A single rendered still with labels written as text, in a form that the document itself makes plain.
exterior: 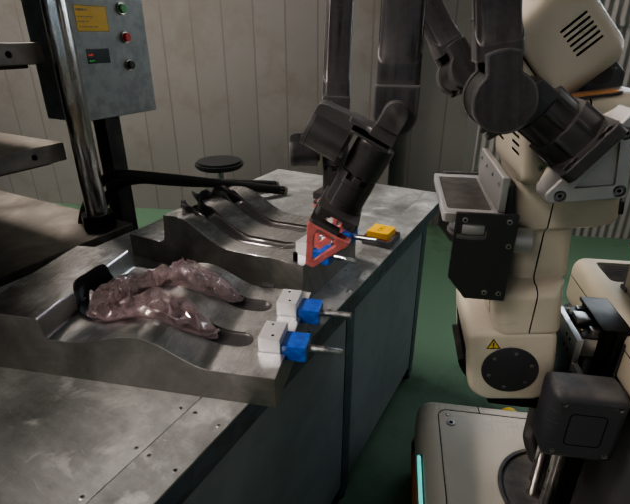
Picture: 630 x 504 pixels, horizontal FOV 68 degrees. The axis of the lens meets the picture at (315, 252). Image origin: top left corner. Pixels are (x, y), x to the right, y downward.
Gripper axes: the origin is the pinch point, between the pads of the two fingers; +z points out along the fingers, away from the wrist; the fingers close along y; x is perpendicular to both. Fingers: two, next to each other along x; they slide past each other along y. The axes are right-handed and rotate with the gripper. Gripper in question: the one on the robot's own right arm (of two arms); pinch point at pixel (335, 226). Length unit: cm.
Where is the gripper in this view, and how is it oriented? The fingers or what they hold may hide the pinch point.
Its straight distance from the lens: 108.2
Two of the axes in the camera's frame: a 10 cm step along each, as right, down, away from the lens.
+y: -4.7, 3.7, -8.0
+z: 0.2, 9.1, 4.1
